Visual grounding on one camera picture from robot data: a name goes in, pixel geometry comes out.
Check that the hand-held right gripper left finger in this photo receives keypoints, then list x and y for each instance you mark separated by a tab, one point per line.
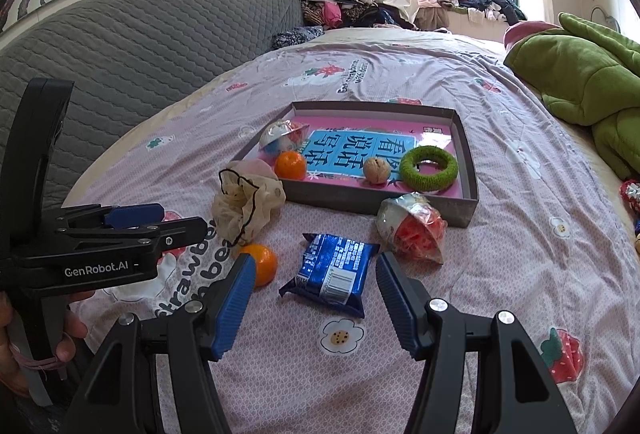
232	309

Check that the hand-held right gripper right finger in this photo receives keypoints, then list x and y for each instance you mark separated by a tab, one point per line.
400	309

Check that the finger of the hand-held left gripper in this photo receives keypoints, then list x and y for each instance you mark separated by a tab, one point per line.
180	231
135	215

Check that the orange tangerine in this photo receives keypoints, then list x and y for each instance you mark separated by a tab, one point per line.
290	165
265	264

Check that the beige black-trimmed scrunchie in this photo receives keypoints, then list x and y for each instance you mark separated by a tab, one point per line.
250	209

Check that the red toy egg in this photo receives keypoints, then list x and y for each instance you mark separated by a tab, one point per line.
415	234

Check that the blue snack packet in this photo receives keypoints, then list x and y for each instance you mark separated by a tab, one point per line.
330	274

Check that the grey cardboard box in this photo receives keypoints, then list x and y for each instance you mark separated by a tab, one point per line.
350	201

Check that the white toy egg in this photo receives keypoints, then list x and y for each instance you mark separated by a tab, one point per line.
280	138

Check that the brown walnut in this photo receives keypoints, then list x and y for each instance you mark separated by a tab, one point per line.
376	171

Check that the person's left hand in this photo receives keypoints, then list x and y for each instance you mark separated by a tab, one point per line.
75	326

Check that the pink strawberry bear bedsheet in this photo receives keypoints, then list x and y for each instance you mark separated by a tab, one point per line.
500	264

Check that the grey quilted headboard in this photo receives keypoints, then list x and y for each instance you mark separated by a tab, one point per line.
150	53

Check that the pink wristband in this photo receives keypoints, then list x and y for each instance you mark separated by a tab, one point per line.
42	362

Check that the dark floral cloth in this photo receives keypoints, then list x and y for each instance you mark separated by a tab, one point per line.
297	37

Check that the small toy figure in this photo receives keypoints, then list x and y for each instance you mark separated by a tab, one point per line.
636	239

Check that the red white candy wrapper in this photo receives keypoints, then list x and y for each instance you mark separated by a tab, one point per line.
631	196

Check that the beige window bench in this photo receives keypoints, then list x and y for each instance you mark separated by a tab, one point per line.
435	18

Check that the green fleece blanket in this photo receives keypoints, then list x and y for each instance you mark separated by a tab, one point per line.
585	73

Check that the pink pillow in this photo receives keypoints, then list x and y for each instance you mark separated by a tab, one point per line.
525	33

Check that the white electric fan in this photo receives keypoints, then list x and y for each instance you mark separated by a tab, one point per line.
610	22

